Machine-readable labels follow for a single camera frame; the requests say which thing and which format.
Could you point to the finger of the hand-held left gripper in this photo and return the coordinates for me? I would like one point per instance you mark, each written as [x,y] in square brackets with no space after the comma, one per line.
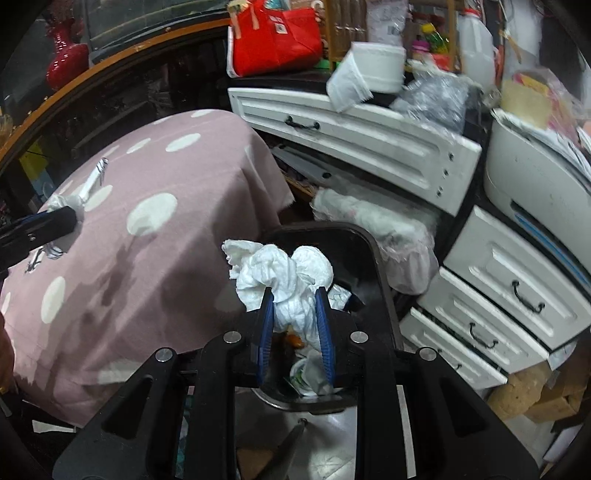
[46,226]

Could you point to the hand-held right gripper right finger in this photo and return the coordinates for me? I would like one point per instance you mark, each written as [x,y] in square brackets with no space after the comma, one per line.
[323,332]

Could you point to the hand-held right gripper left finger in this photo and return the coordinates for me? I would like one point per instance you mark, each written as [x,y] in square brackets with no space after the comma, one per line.
[265,332]

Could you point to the white tissue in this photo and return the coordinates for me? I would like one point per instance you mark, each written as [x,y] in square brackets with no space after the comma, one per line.
[286,277]

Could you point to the black trash bin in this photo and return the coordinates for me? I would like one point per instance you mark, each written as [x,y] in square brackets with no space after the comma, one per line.
[369,277]

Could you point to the orange peels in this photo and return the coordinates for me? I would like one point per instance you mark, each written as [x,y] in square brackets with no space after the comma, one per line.
[295,340]

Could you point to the green white packet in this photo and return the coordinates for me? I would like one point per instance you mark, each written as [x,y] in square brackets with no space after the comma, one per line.
[304,376]

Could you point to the pink polka dot tablecloth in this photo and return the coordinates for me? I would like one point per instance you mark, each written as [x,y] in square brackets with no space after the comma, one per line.
[184,254]

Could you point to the grey metal rod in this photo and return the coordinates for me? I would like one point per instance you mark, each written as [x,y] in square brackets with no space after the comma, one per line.
[286,447]

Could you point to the folded white quilt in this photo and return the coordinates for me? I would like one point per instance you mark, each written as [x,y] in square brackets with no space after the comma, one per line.
[392,235]

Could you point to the flat brown cardboard piece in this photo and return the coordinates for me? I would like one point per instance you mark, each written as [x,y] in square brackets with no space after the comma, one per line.
[254,464]

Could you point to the dark cabinet with wooden trim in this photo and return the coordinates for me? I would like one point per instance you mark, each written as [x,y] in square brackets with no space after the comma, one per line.
[138,92]

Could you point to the red vase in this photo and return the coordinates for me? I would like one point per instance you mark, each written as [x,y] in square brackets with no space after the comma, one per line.
[67,60]

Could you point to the long white drawer front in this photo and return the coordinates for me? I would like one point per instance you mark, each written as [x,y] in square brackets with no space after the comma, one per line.
[360,138]

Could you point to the white paper scrap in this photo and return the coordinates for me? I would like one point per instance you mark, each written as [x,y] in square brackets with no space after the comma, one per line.
[53,427]

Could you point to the cardboard box on floor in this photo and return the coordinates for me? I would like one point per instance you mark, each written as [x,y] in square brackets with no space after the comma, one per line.
[531,397]

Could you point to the crushed white paper cup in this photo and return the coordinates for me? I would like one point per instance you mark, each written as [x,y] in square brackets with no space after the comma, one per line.
[348,85]

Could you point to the grey plastic bag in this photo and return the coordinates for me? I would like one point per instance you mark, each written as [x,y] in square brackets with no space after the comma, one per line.
[434,101]

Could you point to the white printer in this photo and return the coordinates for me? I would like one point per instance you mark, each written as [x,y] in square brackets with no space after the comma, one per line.
[540,184]

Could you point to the white round tub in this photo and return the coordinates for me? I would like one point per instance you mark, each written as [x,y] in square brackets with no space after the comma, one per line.
[383,69]

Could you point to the red shopping bag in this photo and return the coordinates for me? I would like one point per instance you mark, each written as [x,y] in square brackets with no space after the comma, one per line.
[277,41]

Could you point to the wooden rack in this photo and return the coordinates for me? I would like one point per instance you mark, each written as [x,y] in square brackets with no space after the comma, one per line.
[339,27]

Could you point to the beige box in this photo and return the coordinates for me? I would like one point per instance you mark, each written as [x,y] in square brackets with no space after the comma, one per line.
[526,104]

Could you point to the white labelled plastic bag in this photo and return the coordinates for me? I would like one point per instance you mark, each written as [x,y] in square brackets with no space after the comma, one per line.
[388,21]

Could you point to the translucent plastic jug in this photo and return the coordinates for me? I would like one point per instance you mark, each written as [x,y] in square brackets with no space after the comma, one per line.
[478,50]

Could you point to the clear plastic bag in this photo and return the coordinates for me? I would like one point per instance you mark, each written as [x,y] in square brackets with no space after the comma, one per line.
[563,97]

